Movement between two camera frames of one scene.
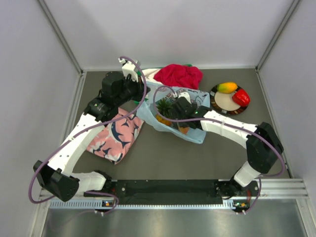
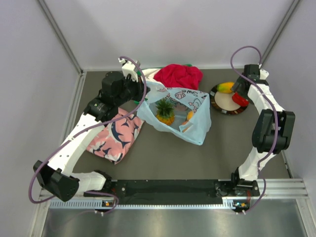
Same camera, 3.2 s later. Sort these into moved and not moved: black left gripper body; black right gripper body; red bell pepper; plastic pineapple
Moved: black right gripper body
Not moved: red bell pepper; black left gripper body; plastic pineapple
